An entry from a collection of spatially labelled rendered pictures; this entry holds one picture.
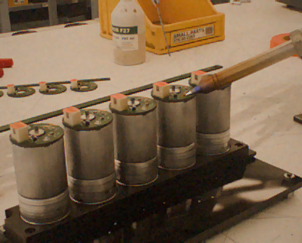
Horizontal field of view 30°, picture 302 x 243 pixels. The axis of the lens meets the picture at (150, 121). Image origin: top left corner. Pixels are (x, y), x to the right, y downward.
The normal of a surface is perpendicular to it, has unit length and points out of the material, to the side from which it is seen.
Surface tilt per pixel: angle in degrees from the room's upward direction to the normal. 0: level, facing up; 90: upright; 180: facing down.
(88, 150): 90
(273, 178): 0
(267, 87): 0
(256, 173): 0
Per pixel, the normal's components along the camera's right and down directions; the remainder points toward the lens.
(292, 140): -0.03, -0.92
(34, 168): 0.03, 0.38
